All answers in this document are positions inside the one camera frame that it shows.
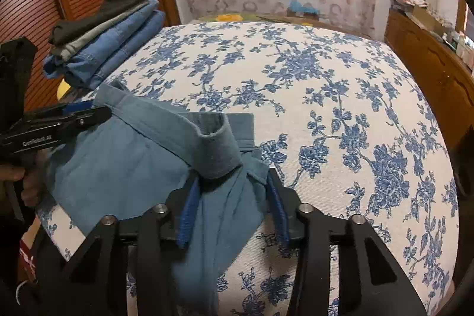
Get orange floral beige blanket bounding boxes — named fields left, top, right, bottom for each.
left=193, top=12, right=289, bottom=25

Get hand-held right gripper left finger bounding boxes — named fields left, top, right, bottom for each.
left=48, top=176, right=202, bottom=316

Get blue-grey shirt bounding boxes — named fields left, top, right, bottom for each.
left=37, top=79, right=272, bottom=316

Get grey folded garment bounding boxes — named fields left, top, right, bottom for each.
left=52, top=0, right=157, bottom=61

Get yellow round object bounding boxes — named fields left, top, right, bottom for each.
left=57, top=79, right=81, bottom=101

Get wooden cabinet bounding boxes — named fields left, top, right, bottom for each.
left=385, top=9, right=474, bottom=126

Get dark blue folded jeans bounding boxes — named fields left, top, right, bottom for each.
left=65, top=10, right=167, bottom=92

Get light blue folded jeans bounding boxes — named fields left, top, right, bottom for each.
left=42, top=0, right=161, bottom=78

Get black folded garment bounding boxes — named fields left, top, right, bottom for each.
left=48, top=0, right=149, bottom=47

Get person's left hand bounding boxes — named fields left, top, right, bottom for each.
left=0, top=149, right=52, bottom=207

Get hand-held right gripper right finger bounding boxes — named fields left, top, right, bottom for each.
left=267, top=168, right=428, bottom=316

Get cardboard box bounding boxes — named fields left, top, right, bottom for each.
left=409, top=7, right=450, bottom=35

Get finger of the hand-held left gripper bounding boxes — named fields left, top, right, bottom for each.
left=55, top=100, right=96, bottom=116
left=66, top=106, right=112, bottom=132

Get blue floral white bed cover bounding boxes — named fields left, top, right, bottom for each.
left=35, top=22, right=460, bottom=316

